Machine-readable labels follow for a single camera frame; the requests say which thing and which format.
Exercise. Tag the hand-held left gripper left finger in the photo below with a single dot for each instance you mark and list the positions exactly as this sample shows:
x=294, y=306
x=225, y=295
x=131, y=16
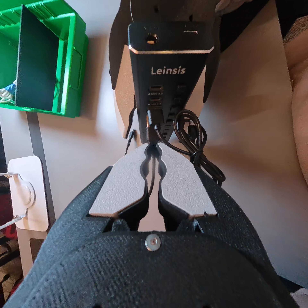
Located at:
x=115, y=187

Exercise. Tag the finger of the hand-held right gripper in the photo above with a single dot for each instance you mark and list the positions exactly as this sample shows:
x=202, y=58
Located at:
x=213, y=60
x=122, y=96

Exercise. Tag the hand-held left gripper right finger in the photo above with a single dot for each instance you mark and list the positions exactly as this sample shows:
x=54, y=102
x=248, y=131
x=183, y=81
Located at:
x=185, y=187

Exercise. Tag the black multi-port usb hub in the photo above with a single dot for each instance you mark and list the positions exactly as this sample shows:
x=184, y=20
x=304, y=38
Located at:
x=168, y=60

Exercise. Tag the green plastic bin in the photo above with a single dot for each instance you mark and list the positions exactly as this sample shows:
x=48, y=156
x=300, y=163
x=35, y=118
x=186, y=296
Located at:
x=72, y=48

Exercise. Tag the black tape strip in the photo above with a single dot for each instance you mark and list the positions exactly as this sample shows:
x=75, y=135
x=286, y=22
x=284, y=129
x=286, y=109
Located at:
x=39, y=144

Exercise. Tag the black bin divider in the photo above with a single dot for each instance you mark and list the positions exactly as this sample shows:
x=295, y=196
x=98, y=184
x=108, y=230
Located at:
x=36, y=67

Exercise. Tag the white plastic mount plate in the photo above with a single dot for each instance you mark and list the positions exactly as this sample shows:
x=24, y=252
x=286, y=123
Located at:
x=26, y=168

